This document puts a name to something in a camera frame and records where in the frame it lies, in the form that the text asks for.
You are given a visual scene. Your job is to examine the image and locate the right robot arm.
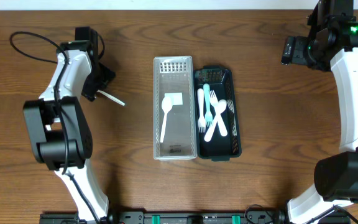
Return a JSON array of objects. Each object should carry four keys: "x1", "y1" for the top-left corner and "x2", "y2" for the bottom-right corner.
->
[{"x1": 280, "y1": 0, "x2": 358, "y2": 223}]

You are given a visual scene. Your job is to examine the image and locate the white spoon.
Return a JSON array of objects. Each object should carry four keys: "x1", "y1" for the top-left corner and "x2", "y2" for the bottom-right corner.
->
[
  {"x1": 98, "y1": 90, "x2": 126, "y2": 106},
  {"x1": 204, "y1": 100, "x2": 227, "y2": 142},
  {"x1": 160, "y1": 96, "x2": 173, "y2": 143}
]

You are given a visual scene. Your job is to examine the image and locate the black plastic perforated basket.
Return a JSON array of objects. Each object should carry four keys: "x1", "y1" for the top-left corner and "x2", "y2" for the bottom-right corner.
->
[{"x1": 193, "y1": 65, "x2": 242, "y2": 161}]

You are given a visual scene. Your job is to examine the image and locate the pale green plastic fork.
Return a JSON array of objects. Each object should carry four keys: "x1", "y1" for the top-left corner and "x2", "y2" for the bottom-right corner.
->
[{"x1": 203, "y1": 83, "x2": 213, "y2": 127}]

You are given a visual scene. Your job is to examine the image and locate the clear plastic perforated basket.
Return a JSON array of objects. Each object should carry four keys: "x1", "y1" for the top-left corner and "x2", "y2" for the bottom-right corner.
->
[{"x1": 154, "y1": 56, "x2": 198, "y2": 161}]

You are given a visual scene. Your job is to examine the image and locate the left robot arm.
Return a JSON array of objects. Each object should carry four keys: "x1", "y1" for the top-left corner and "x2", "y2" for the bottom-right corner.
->
[{"x1": 23, "y1": 27, "x2": 115, "y2": 223}]

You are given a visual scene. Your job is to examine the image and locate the white fork diagonal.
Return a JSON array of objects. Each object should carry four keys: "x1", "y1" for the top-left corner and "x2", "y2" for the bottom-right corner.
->
[{"x1": 209, "y1": 90, "x2": 227, "y2": 137}]

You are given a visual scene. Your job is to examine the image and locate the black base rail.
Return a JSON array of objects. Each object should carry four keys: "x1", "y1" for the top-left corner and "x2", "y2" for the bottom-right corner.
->
[{"x1": 39, "y1": 208, "x2": 351, "y2": 224}]

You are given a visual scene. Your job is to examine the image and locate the white fork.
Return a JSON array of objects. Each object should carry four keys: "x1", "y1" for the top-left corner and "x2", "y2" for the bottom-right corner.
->
[{"x1": 197, "y1": 88, "x2": 206, "y2": 133}]

